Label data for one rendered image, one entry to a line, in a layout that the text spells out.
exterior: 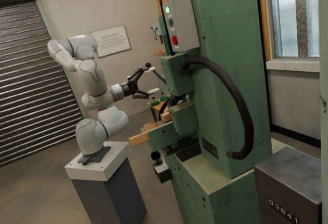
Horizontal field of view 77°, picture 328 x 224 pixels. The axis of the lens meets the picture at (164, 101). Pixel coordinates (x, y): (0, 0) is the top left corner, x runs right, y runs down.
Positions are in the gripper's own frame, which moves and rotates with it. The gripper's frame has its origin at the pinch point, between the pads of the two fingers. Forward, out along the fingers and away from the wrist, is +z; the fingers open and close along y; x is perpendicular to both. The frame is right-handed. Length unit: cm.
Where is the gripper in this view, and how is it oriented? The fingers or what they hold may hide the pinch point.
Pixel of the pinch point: (155, 79)
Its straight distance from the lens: 120.7
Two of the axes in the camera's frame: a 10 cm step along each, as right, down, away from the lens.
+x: -4.1, -4.5, 8.0
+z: 9.0, -3.4, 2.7
